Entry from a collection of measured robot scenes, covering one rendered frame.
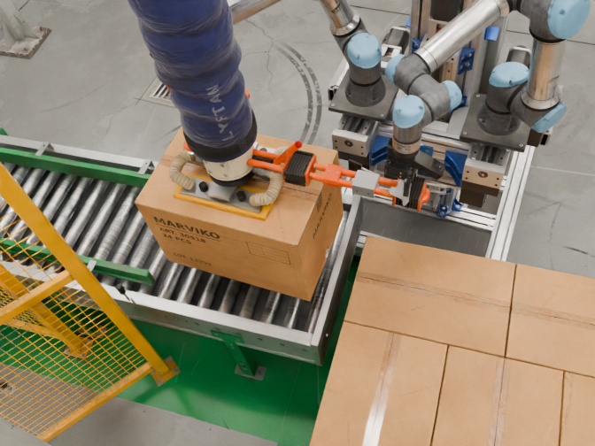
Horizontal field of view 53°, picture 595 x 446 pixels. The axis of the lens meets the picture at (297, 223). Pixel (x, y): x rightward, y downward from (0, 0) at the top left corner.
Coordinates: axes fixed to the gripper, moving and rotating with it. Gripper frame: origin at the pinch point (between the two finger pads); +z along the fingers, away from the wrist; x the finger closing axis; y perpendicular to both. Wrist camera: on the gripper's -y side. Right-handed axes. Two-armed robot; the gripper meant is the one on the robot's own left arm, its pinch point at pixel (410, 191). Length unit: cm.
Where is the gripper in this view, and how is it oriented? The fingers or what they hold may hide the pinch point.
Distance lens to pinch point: 179.6
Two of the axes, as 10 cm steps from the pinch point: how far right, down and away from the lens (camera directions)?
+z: 1.1, 5.5, 8.3
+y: -9.3, -2.3, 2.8
